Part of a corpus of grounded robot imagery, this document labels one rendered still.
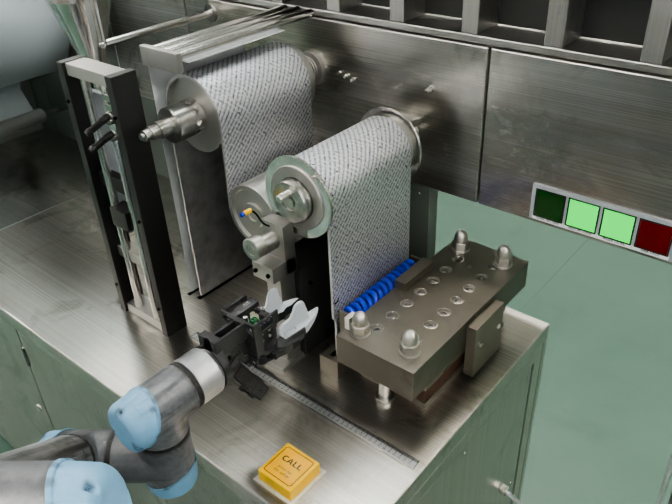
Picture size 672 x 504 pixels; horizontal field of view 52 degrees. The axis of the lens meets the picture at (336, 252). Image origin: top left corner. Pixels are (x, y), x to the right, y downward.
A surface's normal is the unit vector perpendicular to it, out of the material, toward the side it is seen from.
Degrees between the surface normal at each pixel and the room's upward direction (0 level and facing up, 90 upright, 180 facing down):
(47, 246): 0
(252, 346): 90
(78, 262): 0
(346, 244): 90
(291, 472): 0
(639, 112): 90
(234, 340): 89
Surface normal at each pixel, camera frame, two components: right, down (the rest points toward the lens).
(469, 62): -0.64, 0.44
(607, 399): -0.04, -0.84
